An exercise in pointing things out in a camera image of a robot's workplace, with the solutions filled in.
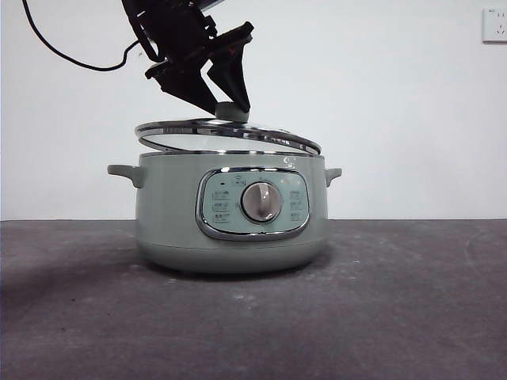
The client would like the pale green electric pot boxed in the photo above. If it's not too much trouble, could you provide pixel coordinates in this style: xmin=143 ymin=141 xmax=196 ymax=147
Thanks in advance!
xmin=107 ymin=150 xmax=343 ymax=275

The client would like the black cable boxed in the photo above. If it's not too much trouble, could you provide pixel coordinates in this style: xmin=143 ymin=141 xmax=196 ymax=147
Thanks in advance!
xmin=21 ymin=0 xmax=142 ymax=74

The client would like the white wall socket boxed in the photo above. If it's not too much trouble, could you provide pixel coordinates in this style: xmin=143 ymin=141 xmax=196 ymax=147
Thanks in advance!
xmin=482 ymin=6 xmax=507 ymax=44

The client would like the glass lid with green knob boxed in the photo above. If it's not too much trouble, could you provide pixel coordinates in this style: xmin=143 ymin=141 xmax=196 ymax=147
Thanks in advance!
xmin=134 ymin=101 xmax=322 ymax=155

